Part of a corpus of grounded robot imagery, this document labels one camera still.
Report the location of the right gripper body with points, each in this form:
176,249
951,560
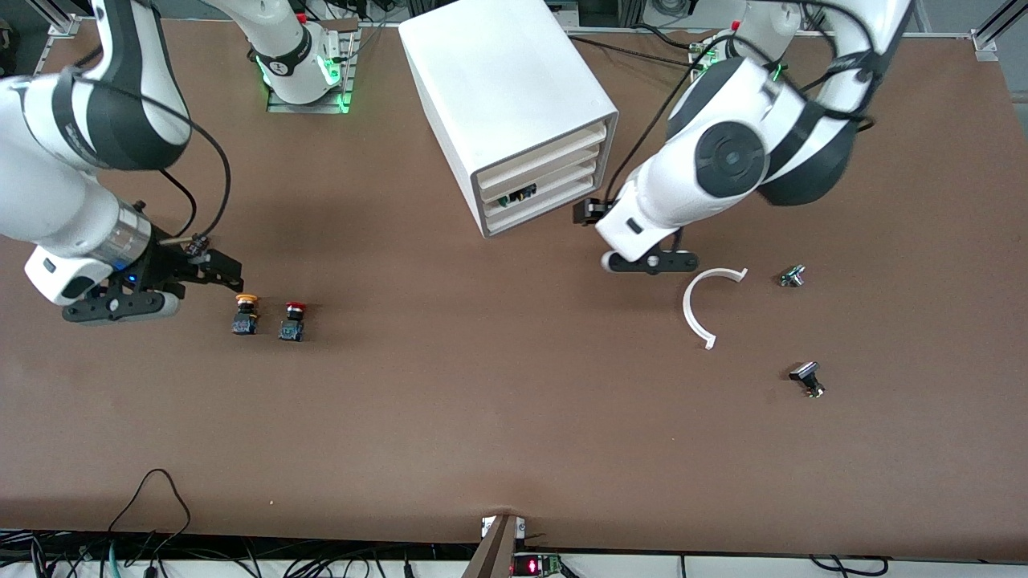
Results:
167,266

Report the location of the white plastic drawer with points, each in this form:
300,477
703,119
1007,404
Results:
546,152
562,186
554,207
554,167

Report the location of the red push button switch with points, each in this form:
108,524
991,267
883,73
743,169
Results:
292,323

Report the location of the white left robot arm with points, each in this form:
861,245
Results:
731,156

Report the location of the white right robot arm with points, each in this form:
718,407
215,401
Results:
64,185

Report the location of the white drawer cabinet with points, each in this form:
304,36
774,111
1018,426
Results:
498,72

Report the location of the green black component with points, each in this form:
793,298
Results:
518,195

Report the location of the white curved plastic clip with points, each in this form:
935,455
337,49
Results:
689,309

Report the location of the small silver green connector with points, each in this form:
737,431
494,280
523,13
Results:
792,276

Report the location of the red LED display module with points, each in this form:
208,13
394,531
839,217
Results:
534,566

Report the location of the orange push button switch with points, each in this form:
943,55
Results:
246,315

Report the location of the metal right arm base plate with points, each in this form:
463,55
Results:
277,105

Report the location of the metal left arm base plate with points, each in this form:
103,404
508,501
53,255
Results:
697,60

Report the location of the black capped button switch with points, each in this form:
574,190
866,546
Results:
806,376

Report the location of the aluminium frame corner profile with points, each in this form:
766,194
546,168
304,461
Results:
986,42
60,24

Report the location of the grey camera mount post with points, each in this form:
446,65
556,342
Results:
494,550

